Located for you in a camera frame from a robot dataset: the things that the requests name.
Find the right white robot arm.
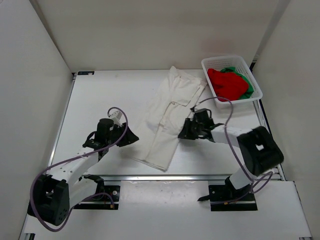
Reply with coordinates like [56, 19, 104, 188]
[178, 108, 284, 200]

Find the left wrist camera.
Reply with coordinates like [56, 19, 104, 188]
[109, 111, 123, 126]

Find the white t-shirt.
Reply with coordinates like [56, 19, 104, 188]
[129, 66, 207, 172]

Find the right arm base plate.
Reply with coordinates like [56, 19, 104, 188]
[197, 179, 258, 212]

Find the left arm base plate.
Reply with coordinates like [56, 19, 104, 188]
[73, 174, 121, 210]

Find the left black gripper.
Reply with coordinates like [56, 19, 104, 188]
[106, 122, 139, 147]

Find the green t-shirt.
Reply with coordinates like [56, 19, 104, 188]
[220, 66, 254, 100]

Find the white plastic basket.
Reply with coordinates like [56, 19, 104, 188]
[201, 55, 263, 108]

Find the red t-shirt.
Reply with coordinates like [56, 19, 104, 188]
[207, 68, 238, 101]

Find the black label sticker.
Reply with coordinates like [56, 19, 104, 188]
[77, 71, 95, 76]

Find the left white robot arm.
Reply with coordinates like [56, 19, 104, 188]
[27, 118, 139, 226]

